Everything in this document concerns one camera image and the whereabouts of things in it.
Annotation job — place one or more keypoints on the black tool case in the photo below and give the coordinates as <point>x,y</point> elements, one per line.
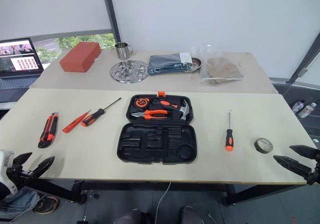
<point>155,146</point>

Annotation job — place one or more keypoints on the grey slanted window strut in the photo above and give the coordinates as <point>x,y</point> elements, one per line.
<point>303,59</point>

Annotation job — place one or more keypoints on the silver shaft screwdriver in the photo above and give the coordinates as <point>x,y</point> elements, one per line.
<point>229,139</point>

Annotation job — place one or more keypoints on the orange test pen screwdriver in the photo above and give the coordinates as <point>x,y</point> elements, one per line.
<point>73,123</point>

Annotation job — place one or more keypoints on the dark blue bagged cloth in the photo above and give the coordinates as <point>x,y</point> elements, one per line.
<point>165,64</point>

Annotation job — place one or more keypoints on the black shaft screwdriver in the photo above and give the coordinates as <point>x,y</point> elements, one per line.
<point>92,118</point>

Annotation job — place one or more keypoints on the stainless steel mug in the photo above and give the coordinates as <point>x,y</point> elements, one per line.
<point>122,51</point>

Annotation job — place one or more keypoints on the black orange utility knife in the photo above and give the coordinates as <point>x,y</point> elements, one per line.
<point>47,134</point>

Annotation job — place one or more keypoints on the red orange foam block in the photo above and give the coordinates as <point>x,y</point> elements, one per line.
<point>78,57</point>

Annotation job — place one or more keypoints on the blue jeans leg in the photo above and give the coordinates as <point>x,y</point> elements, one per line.
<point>17,202</point>

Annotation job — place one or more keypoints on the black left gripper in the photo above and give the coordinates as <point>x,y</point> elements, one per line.
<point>20,174</point>

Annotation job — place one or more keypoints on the black electrical tape roll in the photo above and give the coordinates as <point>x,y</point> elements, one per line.
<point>260,148</point>

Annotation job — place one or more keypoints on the black orange tape measure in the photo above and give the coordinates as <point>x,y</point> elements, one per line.
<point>141,102</point>

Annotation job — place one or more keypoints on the round metal dish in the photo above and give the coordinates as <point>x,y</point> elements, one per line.
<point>196,65</point>

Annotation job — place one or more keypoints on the perforated steel steamer plate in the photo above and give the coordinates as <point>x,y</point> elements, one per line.
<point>128,71</point>

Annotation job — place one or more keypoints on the clear bottle dark cap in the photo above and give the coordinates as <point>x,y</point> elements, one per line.
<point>298,106</point>

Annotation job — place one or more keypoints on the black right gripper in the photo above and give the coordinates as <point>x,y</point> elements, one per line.
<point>315,172</point>

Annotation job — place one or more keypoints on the dark shoe brown sole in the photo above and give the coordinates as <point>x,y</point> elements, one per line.
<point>47,205</point>

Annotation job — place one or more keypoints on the clear bag of cardboard pieces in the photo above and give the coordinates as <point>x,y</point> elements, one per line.
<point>220,69</point>

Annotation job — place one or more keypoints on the open laptop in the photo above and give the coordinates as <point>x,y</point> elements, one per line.
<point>18,59</point>

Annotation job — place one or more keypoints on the dark rounded shape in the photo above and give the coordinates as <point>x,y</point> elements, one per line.
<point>131,217</point>
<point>192,215</point>

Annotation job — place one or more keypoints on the black table frame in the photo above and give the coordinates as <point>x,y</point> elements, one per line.
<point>150,186</point>

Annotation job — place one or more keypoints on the clear bottle white cap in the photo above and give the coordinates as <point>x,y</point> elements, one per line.
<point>307,110</point>

